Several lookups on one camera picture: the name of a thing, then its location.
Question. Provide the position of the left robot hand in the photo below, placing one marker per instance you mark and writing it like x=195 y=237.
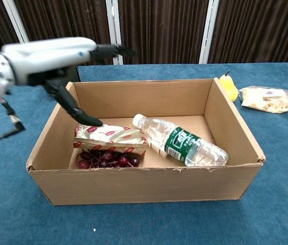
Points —
x=47 y=58

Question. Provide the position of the white partition post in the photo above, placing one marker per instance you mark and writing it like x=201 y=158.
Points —
x=114 y=25
x=209 y=33
x=15 y=20

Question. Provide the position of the blue table cloth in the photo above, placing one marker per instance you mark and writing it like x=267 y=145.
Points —
x=144 y=224

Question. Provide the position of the transparent water bottle green label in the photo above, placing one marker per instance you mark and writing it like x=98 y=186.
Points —
x=185 y=144

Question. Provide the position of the red patterned snack packet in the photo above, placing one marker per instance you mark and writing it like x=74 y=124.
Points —
x=110 y=139

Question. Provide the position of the open cardboard box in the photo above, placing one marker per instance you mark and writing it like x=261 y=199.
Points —
x=144 y=186

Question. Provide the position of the yellow pear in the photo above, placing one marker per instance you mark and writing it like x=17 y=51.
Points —
x=229 y=85

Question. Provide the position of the red grape bunch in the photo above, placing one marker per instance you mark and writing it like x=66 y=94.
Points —
x=108 y=158

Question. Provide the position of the clear snack bag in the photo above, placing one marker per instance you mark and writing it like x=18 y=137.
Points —
x=266 y=99

